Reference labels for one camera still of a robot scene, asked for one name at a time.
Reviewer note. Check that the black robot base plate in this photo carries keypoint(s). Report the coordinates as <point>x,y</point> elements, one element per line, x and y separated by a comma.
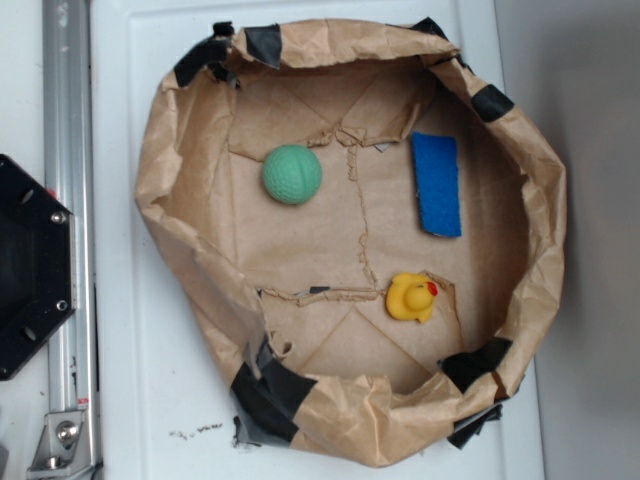
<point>37,275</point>

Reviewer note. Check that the blue sponge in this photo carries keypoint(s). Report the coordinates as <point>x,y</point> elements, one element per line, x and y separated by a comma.
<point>436,174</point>

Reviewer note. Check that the white tray board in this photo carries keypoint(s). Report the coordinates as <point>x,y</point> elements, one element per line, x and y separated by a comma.
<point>165,410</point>

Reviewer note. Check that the green foam ball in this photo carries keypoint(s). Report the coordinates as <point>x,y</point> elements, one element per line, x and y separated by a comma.
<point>292,174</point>

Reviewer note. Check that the yellow rubber duck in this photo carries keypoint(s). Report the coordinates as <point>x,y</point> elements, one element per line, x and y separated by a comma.
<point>411,296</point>

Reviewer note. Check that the metal corner bracket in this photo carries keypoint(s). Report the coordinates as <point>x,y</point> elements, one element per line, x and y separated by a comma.
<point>63,450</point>

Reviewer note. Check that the aluminium extrusion rail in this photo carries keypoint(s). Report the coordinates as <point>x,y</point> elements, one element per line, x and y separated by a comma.
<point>73,349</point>

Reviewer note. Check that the brown paper bag tray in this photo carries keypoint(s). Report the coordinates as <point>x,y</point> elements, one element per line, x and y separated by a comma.
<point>291,298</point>

